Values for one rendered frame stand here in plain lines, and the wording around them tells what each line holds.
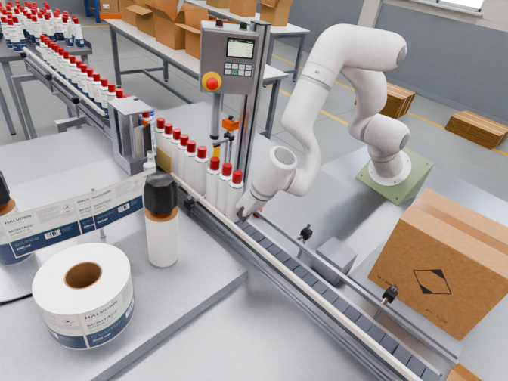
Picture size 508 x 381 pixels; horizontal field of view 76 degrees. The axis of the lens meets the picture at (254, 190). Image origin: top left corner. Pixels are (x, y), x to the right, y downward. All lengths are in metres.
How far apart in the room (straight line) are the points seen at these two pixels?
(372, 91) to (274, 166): 0.44
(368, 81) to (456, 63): 5.25
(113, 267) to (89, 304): 0.10
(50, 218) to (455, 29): 6.05
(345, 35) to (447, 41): 5.50
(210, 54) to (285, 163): 0.40
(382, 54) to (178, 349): 0.93
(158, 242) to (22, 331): 0.36
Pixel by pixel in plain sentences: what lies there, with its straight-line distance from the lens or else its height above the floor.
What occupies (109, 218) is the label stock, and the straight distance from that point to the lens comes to 1.11.
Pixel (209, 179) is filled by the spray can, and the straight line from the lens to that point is 1.13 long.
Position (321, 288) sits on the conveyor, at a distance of 1.05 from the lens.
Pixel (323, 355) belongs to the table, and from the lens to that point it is 0.99.
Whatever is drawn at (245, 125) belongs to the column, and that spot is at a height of 1.18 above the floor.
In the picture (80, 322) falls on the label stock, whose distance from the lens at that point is 0.83.
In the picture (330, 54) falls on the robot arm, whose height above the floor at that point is 1.49.
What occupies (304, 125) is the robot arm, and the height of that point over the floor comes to 1.32.
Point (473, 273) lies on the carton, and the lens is 1.03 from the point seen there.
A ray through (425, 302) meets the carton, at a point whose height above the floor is 0.91.
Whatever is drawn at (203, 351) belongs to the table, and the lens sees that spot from 0.94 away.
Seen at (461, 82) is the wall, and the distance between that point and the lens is 6.34.
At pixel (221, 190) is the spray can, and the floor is 0.99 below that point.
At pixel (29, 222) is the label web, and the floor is 1.02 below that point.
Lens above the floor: 1.67
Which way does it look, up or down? 37 degrees down
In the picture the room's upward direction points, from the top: 10 degrees clockwise
